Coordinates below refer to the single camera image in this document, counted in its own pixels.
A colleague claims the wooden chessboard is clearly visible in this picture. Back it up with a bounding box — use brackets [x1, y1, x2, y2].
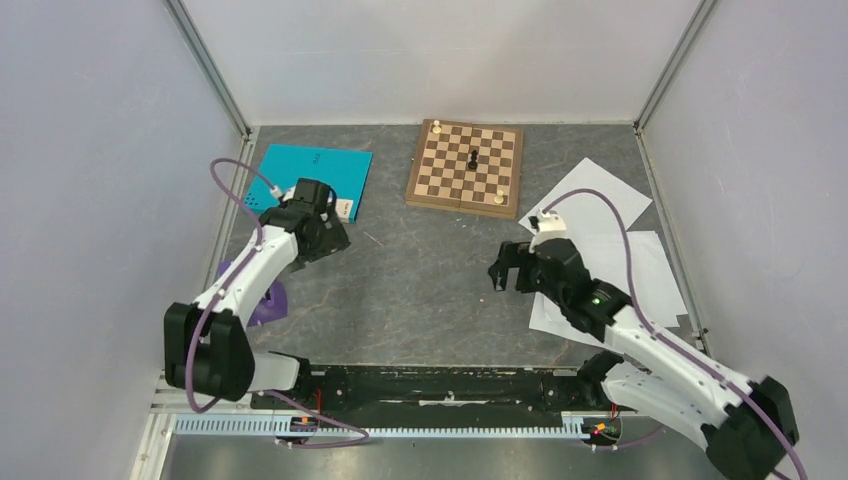
[405, 119, 524, 220]

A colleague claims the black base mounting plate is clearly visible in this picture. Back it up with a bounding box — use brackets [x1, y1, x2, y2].
[288, 365, 622, 428]

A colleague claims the teal black file folder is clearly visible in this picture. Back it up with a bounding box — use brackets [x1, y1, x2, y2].
[259, 144, 373, 221]

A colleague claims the aluminium frame rail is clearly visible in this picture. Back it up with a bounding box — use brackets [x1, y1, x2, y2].
[163, 0, 252, 138]
[633, 0, 718, 136]

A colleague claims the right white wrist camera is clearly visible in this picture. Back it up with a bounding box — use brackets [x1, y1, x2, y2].
[528, 210, 567, 253]

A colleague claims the aluminium frame rail right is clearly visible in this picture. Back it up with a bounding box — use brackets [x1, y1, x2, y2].
[633, 0, 718, 136]

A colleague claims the purple stand with phone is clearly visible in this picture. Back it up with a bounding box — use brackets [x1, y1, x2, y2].
[207, 265, 288, 330]

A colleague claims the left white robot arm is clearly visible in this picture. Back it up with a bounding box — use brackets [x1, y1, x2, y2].
[164, 178, 350, 408]

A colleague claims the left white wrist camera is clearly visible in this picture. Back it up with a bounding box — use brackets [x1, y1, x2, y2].
[270, 186, 355, 224]

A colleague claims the white toothed cable duct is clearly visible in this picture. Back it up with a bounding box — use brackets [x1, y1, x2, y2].
[173, 413, 591, 439]

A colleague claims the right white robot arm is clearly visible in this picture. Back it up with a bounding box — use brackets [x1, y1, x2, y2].
[488, 238, 800, 479]

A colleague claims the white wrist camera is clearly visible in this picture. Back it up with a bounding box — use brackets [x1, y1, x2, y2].
[528, 210, 567, 253]
[270, 186, 355, 224]

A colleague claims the aluminium frame rail left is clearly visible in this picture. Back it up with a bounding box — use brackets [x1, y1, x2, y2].
[163, 0, 252, 138]

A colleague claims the white paper sheet bottom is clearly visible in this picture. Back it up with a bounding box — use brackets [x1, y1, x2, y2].
[529, 293, 607, 349]

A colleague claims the black chess piece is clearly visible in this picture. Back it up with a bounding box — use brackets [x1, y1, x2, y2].
[467, 150, 479, 171]

